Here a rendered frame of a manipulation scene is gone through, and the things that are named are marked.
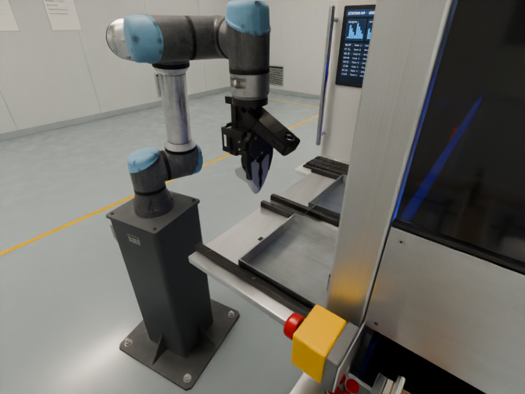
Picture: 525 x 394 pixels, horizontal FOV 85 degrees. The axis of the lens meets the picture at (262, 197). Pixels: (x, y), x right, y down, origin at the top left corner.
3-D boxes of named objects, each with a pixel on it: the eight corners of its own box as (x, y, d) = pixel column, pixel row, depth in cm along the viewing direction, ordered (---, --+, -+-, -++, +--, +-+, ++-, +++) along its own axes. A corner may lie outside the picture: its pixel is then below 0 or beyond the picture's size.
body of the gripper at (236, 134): (244, 144, 68) (243, 90, 61) (274, 152, 63) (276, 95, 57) (222, 154, 63) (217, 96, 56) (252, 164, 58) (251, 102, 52)
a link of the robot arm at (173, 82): (159, 172, 117) (132, 13, 84) (194, 163, 124) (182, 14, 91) (169, 187, 109) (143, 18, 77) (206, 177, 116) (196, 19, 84)
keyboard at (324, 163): (394, 181, 130) (395, 176, 129) (382, 193, 121) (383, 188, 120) (317, 158, 153) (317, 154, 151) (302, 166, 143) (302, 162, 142)
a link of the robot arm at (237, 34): (253, 3, 53) (280, 1, 47) (254, 67, 59) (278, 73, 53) (214, 1, 50) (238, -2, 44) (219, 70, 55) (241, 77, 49)
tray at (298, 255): (408, 271, 73) (412, 260, 71) (370, 349, 55) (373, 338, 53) (294, 222, 91) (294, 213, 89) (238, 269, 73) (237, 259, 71)
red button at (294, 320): (312, 333, 48) (315, 317, 46) (299, 352, 45) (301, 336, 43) (293, 320, 50) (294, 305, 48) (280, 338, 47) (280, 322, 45)
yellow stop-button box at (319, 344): (351, 355, 46) (359, 327, 42) (331, 394, 41) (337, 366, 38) (310, 328, 50) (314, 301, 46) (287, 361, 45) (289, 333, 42)
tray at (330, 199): (437, 212, 96) (440, 202, 94) (416, 254, 78) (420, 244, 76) (341, 182, 114) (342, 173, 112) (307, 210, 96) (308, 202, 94)
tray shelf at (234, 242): (438, 210, 100) (440, 205, 99) (358, 376, 53) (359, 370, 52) (316, 172, 125) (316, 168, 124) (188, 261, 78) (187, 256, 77)
